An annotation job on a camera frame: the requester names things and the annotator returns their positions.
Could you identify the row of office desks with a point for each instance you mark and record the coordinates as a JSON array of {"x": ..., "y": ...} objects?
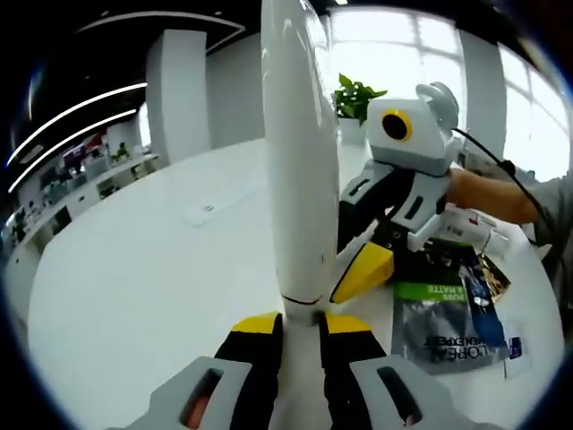
[{"x": 76, "y": 188}]

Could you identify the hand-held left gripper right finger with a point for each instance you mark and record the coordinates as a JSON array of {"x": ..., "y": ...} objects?
[{"x": 344, "y": 380}]

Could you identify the white skincare tube red stripe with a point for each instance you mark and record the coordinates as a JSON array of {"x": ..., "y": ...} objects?
[{"x": 300, "y": 179}]

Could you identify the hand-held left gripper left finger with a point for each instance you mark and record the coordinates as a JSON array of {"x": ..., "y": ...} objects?
[{"x": 250, "y": 372}]

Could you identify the ceiling light strip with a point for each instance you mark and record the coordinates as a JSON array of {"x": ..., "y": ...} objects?
[
  {"x": 67, "y": 116},
  {"x": 67, "y": 143}
]

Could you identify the green potted plant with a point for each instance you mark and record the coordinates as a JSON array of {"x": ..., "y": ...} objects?
[{"x": 356, "y": 96}]

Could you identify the grey skincare sachet green band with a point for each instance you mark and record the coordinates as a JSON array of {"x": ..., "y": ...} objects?
[{"x": 430, "y": 322}]

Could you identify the large bright window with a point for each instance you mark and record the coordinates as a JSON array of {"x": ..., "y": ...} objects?
[{"x": 403, "y": 58}]

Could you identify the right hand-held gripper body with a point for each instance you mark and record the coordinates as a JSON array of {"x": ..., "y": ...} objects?
[{"x": 421, "y": 148}]

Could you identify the dark blue skincare sachet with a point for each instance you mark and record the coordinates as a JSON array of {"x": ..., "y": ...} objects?
[{"x": 481, "y": 304}]

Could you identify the person's right hand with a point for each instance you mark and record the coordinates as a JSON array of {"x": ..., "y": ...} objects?
[{"x": 483, "y": 197}]

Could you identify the gold skincare sachet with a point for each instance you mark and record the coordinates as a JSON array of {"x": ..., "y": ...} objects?
[{"x": 499, "y": 277}]

